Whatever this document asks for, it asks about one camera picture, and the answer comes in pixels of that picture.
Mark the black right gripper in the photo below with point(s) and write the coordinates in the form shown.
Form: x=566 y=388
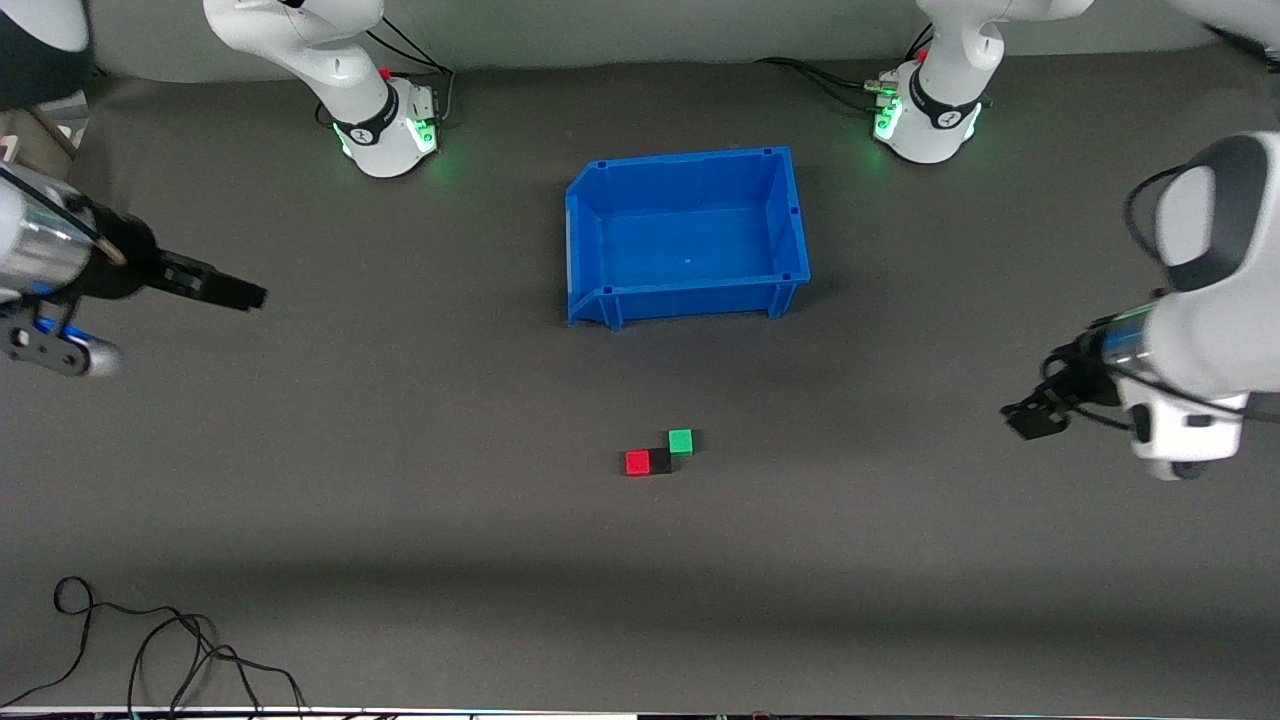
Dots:
x=128 y=262

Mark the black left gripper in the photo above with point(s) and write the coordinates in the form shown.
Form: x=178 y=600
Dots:
x=1068 y=384

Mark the small green cube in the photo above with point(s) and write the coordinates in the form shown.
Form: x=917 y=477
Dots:
x=681 y=442

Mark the small red cube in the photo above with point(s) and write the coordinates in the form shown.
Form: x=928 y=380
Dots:
x=637 y=463

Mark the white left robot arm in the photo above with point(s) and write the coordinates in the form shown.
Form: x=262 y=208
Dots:
x=1220 y=280

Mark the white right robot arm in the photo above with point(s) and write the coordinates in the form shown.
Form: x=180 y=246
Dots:
x=340 y=70

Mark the small black cube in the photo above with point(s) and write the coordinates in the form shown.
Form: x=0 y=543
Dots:
x=660 y=462

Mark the beige plastic crate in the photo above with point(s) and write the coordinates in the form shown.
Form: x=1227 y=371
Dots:
x=45 y=125

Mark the blue plastic storage bin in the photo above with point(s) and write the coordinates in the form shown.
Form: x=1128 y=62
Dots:
x=690 y=245

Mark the dark grey table mat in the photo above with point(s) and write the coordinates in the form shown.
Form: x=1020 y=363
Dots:
x=640 y=600

